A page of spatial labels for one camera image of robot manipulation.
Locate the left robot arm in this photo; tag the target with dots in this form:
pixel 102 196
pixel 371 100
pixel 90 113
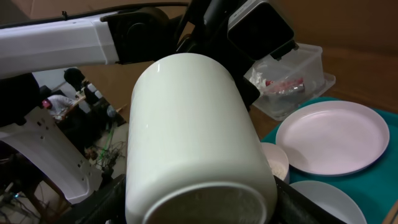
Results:
pixel 124 34

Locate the teal serving tray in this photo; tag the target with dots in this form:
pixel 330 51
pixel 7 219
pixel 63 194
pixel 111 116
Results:
pixel 374 189

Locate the pink bowl with rice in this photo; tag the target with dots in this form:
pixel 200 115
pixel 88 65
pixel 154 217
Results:
pixel 277 160

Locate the wooden chopstick right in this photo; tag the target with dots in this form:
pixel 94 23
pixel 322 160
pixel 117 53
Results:
pixel 392 216

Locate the pink round plate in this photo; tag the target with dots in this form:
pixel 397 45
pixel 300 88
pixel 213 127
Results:
pixel 333 138

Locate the grey bowl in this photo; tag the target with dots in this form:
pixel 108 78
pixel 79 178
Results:
pixel 332 200

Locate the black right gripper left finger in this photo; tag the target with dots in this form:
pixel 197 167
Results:
pixel 104 206

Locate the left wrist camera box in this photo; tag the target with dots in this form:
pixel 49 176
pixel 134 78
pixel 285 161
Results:
pixel 258 30

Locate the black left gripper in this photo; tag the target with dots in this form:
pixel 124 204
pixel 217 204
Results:
pixel 209 37

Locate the white cup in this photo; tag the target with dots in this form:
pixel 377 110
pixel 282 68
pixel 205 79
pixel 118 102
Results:
pixel 193 153

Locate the clear plastic bin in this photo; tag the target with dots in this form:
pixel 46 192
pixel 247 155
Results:
pixel 305 62

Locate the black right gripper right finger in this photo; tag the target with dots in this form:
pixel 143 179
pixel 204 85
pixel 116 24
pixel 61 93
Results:
pixel 294 208

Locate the white tissue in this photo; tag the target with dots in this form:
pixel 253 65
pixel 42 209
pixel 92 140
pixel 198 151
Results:
pixel 258 80

